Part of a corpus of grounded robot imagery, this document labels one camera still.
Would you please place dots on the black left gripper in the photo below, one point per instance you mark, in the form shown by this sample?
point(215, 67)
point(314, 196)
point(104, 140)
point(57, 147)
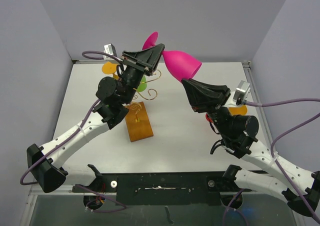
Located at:
point(144, 61)

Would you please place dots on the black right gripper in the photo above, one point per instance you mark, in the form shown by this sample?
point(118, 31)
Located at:
point(205, 97)

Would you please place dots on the green plastic wine glass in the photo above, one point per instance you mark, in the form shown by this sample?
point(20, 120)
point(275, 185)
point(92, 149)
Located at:
point(142, 85)

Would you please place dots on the pink plastic wine glass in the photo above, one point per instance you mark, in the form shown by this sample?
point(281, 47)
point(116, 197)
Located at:
point(181, 65)

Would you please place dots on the orange plastic wine glass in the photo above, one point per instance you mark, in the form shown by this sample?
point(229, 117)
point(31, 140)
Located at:
point(110, 69)
point(242, 110)

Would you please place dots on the red plastic wine glass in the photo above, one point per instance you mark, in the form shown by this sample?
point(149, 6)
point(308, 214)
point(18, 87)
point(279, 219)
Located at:
point(208, 118)

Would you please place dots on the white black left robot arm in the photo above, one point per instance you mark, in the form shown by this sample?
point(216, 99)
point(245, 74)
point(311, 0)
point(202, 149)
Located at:
point(46, 162)

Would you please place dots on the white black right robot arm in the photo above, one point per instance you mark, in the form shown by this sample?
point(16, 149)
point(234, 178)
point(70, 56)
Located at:
point(298, 187)

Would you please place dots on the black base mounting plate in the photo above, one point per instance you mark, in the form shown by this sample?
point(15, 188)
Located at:
point(165, 189)

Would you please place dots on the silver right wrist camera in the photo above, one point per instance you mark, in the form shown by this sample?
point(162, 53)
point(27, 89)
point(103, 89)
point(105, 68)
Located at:
point(239, 96)

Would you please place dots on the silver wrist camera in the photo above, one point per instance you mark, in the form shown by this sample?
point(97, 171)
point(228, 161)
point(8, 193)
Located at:
point(239, 96)
point(109, 49)

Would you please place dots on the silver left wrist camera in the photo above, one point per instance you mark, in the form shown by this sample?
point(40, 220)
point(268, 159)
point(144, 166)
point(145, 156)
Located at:
point(109, 49)

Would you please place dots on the aluminium frame rail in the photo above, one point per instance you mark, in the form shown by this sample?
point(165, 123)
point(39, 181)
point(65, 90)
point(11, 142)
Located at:
point(260, 106)

